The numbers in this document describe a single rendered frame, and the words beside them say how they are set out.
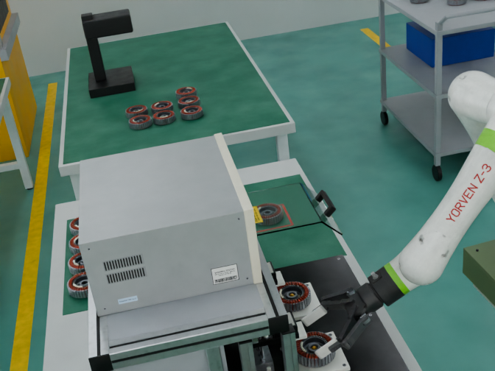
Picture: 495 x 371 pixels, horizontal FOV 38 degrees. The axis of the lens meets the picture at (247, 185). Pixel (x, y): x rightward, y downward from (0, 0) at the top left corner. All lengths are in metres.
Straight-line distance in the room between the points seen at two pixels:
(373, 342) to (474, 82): 0.75
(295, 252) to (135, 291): 0.90
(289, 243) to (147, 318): 0.94
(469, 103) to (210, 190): 0.68
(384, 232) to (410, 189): 0.48
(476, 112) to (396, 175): 2.60
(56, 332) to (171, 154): 0.73
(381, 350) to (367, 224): 2.01
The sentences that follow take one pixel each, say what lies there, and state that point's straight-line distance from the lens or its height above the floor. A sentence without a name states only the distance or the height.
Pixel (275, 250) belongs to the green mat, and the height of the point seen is 0.75.
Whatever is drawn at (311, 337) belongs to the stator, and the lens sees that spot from 2.02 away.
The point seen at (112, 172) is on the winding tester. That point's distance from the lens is 1.89.
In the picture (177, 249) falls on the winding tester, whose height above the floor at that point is 1.25.
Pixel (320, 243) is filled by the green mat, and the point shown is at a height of 0.75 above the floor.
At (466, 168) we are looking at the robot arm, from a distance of 1.80.
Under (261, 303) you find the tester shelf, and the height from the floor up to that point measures 1.11.
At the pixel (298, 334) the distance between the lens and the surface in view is 1.92.
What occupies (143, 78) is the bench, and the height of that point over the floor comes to 0.75.
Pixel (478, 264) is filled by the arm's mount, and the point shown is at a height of 0.83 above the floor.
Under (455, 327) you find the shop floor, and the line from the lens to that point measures 3.32.
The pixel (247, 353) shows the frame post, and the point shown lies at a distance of 1.70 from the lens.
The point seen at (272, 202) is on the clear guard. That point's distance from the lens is 2.14.
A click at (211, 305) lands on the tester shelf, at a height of 1.11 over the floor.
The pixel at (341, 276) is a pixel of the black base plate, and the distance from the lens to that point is 2.31.
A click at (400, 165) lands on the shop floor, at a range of 4.56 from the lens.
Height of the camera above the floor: 2.14
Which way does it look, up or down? 29 degrees down
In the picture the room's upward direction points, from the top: 7 degrees counter-clockwise
